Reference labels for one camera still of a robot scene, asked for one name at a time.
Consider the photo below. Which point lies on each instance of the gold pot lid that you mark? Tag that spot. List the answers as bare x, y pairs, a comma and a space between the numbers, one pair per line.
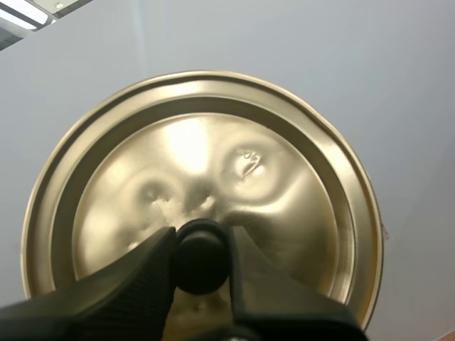
199, 170

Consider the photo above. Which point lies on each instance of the ceiling light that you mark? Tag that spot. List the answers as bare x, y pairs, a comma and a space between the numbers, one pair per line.
21, 14

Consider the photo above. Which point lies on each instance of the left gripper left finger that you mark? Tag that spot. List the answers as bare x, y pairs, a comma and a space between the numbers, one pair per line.
117, 305

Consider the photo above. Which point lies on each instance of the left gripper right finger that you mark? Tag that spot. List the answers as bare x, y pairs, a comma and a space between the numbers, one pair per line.
281, 305

